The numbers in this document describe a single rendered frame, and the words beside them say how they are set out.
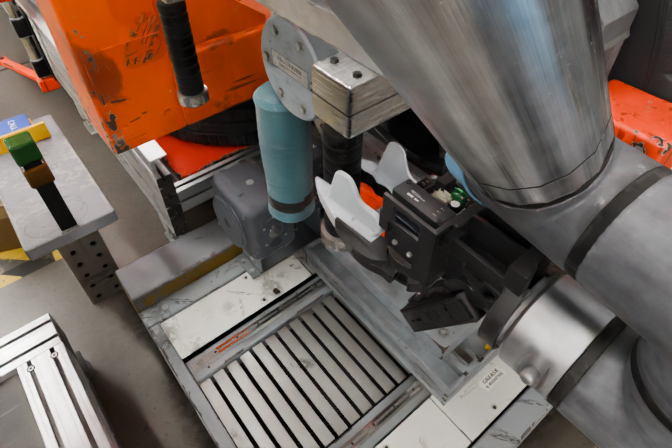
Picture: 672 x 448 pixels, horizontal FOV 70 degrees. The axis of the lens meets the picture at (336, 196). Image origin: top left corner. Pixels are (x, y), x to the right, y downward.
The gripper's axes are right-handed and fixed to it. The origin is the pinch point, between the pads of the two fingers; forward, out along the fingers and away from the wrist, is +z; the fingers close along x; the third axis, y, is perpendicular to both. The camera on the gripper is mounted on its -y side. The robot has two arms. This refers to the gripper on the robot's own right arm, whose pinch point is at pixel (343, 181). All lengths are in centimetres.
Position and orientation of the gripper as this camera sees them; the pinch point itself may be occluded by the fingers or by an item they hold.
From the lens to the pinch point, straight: 46.1
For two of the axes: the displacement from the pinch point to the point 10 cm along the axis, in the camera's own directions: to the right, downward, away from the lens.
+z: -6.3, -5.5, 5.5
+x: -7.8, 4.4, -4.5
